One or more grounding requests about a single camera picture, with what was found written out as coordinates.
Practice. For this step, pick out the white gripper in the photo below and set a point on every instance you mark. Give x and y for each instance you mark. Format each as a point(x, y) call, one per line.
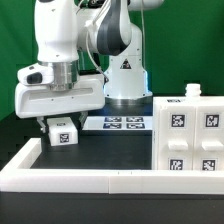
point(39, 101)

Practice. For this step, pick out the small white cube part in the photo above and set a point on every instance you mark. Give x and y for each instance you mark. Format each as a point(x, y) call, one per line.
point(62, 131)

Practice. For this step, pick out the white cabinet body box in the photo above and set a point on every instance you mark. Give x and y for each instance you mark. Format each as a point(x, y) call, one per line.
point(192, 98)

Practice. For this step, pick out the white cabinet door panel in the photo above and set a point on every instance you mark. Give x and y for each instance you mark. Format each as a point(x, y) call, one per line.
point(209, 139)

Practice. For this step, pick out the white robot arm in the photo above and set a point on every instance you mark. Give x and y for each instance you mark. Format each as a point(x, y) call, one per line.
point(63, 28)

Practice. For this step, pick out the white base tag plate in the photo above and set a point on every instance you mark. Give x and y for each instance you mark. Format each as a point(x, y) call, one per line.
point(123, 123)

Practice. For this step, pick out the white U-shaped fence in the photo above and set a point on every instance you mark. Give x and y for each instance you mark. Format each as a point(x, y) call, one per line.
point(19, 176)

